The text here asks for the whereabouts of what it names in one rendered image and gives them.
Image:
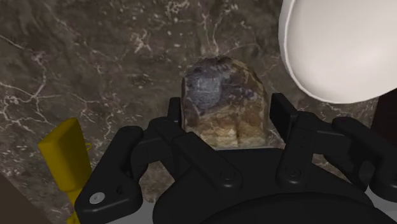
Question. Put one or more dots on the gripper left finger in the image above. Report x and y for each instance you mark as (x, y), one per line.
(118, 173)

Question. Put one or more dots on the brown bread loaf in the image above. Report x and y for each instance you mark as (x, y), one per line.
(226, 102)

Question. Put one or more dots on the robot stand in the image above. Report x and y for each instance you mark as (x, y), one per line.
(386, 114)

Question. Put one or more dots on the yellow kitchen tool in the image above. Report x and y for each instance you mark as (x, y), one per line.
(65, 155)

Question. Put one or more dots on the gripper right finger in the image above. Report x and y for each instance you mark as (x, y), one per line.
(294, 149)

